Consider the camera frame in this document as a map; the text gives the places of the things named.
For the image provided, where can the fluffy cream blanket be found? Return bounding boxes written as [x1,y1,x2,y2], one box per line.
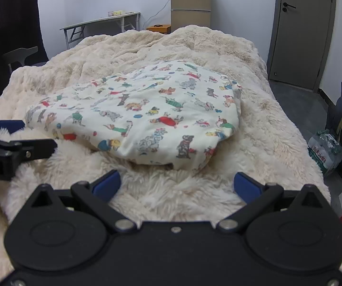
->
[0,25,332,277]

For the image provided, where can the grey chair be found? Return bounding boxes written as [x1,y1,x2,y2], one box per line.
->
[3,46,39,73]

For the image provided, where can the gold refrigerator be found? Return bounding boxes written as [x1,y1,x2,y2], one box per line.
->
[170,0,212,33]

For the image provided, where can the black curtain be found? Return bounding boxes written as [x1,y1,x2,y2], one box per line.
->
[0,0,50,90]

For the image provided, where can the orange box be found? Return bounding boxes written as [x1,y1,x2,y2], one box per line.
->
[146,24,172,35]

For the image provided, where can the dog print cream garment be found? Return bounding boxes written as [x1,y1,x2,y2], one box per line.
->
[25,60,243,173]

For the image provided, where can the water bottle pack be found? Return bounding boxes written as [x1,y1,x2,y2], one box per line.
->
[308,129,342,177]

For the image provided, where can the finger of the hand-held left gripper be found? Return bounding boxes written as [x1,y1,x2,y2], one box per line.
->
[0,117,26,139]
[0,135,58,162]

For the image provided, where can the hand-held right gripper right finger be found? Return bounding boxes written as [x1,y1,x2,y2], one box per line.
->
[217,171,324,233]

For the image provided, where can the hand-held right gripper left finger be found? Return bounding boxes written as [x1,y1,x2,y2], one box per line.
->
[31,169,137,234]

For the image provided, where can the grey folding table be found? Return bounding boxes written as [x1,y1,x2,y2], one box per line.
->
[60,12,141,50]

